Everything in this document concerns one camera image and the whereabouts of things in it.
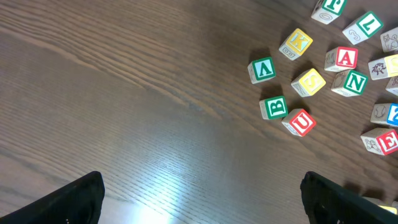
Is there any blue 2 block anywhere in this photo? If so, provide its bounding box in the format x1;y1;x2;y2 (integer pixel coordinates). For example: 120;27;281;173
370;103;397;127

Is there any red A block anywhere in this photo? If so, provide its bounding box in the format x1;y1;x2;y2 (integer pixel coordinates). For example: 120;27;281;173
324;47;358;72

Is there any red E block centre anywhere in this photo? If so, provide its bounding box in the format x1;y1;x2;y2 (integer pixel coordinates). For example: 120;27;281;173
361;128;397;156

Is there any blue P block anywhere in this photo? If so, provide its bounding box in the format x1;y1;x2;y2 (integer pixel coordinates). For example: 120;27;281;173
386;76;398;96

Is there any green L block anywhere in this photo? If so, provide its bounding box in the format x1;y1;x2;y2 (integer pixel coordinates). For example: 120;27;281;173
342;11;384;45

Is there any green Z block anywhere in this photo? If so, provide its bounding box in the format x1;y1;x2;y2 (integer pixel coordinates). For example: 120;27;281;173
381;27;398;52

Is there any red U block lower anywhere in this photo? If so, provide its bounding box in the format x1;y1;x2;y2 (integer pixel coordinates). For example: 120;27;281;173
282;108;317;137

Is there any green T block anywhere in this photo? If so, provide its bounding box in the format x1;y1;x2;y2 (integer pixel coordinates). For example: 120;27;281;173
311;0;347;24

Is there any yellow K block left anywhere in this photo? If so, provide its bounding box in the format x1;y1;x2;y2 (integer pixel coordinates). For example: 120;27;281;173
279;28;313;60

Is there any green A block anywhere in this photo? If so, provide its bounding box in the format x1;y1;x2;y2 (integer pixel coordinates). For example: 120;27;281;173
248;57;276;84

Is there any yellow S block centre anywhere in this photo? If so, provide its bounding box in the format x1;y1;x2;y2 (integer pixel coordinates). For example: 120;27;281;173
368;54;398;80

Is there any yellow S block left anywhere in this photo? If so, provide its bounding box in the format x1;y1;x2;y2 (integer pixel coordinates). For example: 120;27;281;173
291;68;326;98

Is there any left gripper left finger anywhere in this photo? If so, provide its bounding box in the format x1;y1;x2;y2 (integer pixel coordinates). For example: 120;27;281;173
1;171;105;224

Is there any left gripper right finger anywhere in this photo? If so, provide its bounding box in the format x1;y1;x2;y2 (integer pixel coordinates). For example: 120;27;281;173
300;171;397;224

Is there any yellow s block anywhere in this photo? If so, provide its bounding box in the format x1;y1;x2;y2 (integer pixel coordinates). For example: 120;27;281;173
368;54;398;80
291;68;326;98

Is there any yellow C block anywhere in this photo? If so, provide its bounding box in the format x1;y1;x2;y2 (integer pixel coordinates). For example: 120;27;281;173
363;197;397;215

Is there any green N block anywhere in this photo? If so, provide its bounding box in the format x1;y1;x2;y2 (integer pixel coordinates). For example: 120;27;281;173
331;70;369;97

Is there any green B block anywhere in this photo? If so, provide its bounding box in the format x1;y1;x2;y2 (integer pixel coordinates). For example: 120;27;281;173
259;96;289;119

